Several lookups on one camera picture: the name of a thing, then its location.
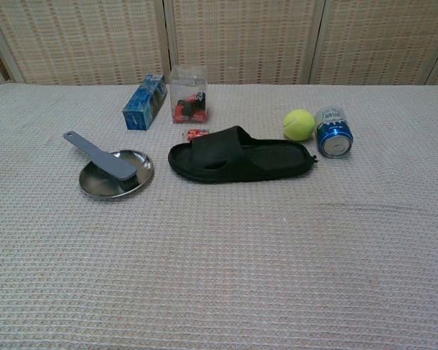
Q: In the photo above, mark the grey brush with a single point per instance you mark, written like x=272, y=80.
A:
x=107, y=161

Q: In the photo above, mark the black slipper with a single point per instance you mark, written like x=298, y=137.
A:
x=241, y=164

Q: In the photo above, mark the small red packet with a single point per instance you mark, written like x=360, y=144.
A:
x=195, y=133

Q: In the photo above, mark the beige woven tablecloth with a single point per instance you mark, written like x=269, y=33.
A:
x=219, y=255

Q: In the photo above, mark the clear plastic box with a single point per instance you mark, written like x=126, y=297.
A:
x=188, y=95

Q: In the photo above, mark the yellow tennis ball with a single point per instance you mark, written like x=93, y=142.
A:
x=299, y=124

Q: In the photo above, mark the blue cardboard box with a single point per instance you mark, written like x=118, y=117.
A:
x=140, y=109

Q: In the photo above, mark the blue drink can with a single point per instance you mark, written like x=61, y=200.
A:
x=334, y=133

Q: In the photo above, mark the round steel plate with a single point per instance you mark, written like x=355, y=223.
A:
x=95, y=182

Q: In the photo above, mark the woven bamboo folding screen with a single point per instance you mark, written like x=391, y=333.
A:
x=241, y=36

